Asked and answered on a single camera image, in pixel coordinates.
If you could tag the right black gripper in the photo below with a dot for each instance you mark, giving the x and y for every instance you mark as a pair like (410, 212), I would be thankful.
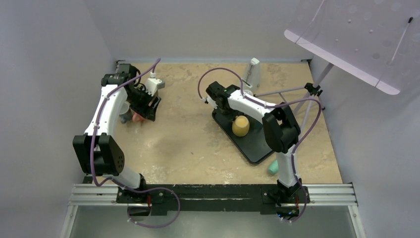
(231, 116)

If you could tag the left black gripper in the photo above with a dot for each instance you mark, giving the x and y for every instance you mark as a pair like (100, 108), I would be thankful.
(146, 111)

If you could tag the pink mug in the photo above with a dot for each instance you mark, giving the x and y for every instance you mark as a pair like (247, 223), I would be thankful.
(137, 117)

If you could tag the blue grey mug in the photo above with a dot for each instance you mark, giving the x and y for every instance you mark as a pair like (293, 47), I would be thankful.
(125, 113)

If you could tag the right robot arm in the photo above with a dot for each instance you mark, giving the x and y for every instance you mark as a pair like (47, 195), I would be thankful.
(272, 129)

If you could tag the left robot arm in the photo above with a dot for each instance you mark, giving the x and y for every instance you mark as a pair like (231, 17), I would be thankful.
(96, 149)

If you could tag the yellow mug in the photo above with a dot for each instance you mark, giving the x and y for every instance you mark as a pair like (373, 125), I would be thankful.
(240, 126)

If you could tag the black serving tray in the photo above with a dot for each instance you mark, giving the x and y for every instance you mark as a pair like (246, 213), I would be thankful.
(253, 145)

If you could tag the white metronome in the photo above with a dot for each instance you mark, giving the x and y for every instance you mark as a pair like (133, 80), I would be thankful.
(252, 75)

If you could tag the teal bottle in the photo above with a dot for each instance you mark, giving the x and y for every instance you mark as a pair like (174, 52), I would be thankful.
(273, 168)

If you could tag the tripod stand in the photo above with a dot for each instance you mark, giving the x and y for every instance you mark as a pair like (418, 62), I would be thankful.
(312, 90)

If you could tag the white perforated board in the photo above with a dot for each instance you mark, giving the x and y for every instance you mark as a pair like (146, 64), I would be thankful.
(377, 41)

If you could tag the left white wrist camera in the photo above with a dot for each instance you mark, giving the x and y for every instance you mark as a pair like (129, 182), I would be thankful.
(153, 84)

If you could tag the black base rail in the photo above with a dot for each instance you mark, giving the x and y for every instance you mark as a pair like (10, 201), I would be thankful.
(266, 199)

